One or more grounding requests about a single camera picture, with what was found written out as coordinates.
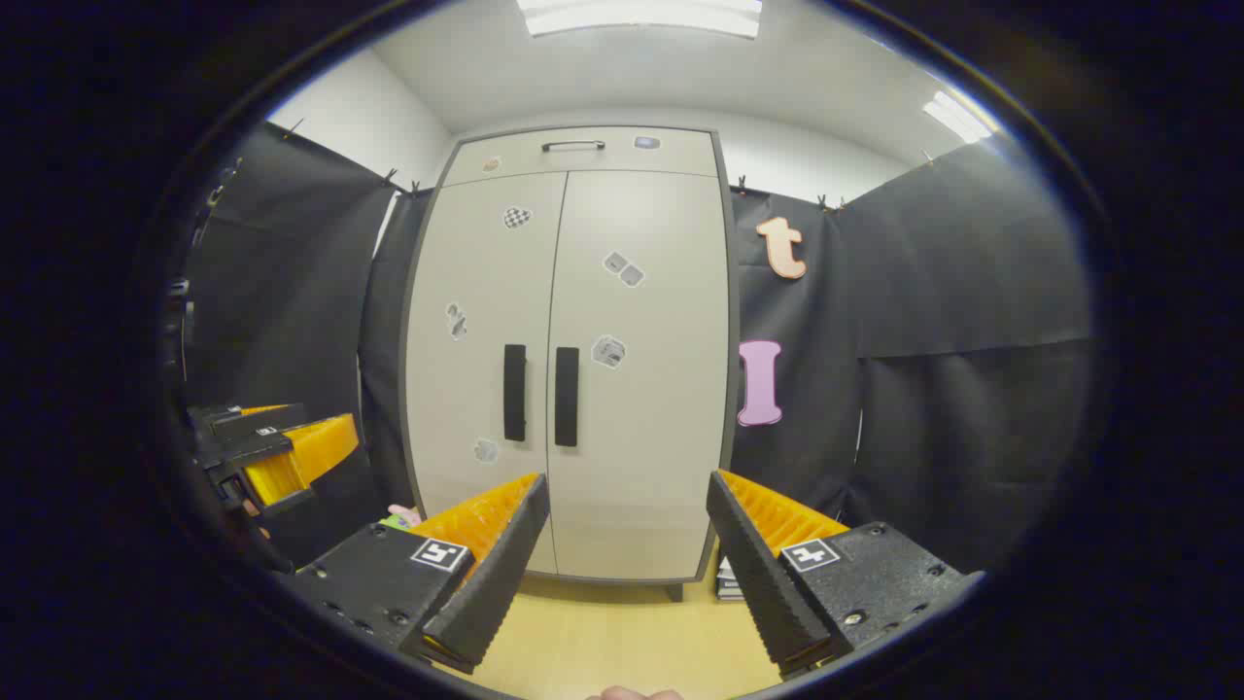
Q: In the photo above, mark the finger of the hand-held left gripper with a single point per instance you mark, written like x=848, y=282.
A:
x=311, y=452
x=262, y=418

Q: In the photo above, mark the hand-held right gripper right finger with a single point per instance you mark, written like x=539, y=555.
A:
x=768, y=583

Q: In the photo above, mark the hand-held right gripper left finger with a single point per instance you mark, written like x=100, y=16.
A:
x=491, y=574

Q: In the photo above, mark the grey shoe cabinet door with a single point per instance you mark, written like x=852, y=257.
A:
x=476, y=292
x=651, y=437

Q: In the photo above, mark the grey double-door shoe cabinet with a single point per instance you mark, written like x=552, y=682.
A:
x=583, y=156

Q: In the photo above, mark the white box with photo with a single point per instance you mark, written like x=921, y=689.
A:
x=727, y=581

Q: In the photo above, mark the pink green small toy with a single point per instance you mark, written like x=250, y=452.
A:
x=400, y=517

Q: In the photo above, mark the small ceiling light panel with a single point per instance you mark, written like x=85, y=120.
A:
x=957, y=117

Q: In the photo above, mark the large ceiling light panel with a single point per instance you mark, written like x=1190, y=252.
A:
x=641, y=15

